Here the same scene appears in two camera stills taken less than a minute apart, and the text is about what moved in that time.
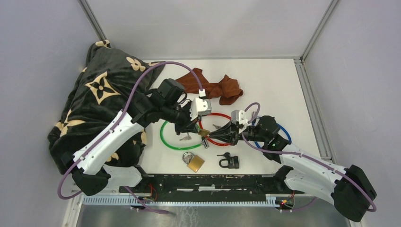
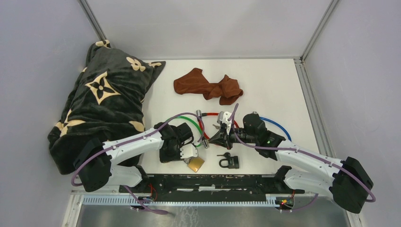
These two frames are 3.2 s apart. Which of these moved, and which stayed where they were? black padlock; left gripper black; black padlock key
Moved: left gripper black
Stayed: black padlock; black padlock key
